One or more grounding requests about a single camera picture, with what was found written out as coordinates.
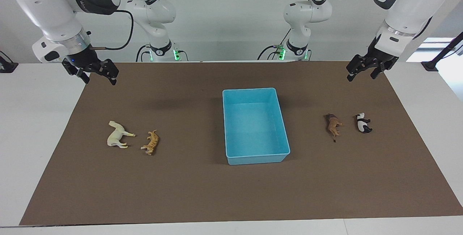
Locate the brown table mat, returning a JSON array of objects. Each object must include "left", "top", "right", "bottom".
[{"left": 19, "top": 61, "right": 463, "bottom": 226}]

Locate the black table clamp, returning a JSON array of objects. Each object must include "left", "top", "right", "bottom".
[{"left": 0, "top": 51, "right": 18, "bottom": 73}]

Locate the cream llama toy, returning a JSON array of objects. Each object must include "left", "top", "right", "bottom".
[{"left": 107, "top": 121, "right": 136, "bottom": 149}]

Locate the black white panda toy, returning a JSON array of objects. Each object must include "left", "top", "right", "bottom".
[{"left": 354, "top": 112, "right": 373, "bottom": 134}]

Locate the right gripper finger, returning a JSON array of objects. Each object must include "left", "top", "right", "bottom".
[
  {"left": 75, "top": 67, "right": 90, "bottom": 84},
  {"left": 103, "top": 59, "right": 119, "bottom": 86}
]

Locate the black right base cable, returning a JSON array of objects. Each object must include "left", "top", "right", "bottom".
[{"left": 136, "top": 45, "right": 152, "bottom": 62}]

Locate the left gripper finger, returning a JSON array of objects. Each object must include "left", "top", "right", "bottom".
[
  {"left": 370, "top": 64, "right": 387, "bottom": 80},
  {"left": 347, "top": 68, "right": 363, "bottom": 82}
]

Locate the brown lion toy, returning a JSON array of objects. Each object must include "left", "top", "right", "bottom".
[{"left": 324, "top": 113, "right": 344, "bottom": 143}]

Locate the light blue storage box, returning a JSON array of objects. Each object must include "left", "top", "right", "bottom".
[{"left": 222, "top": 88, "right": 291, "bottom": 165}]

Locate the black stand with clamp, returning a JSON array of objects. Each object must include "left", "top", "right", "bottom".
[{"left": 421, "top": 32, "right": 463, "bottom": 72}]

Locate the black base cable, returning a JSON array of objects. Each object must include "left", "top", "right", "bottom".
[
  {"left": 257, "top": 29, "right": 292, "bottom": 61},
  {"left": 136, "top": 45, "right": 152, "bottom": 62}
]

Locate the black left base cable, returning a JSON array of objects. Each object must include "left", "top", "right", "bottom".
[{"left": 257, "top": 29, "right": 292, "bottom": 61}]

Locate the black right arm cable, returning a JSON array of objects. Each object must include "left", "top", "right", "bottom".
[{"left": 90, "top": 9, "right": 135, "bottom": 51}]

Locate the orange striped tiger toy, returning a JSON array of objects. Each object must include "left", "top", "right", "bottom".
[{"left": 141, "top": 130, "right": 160, "bottom": 155}]

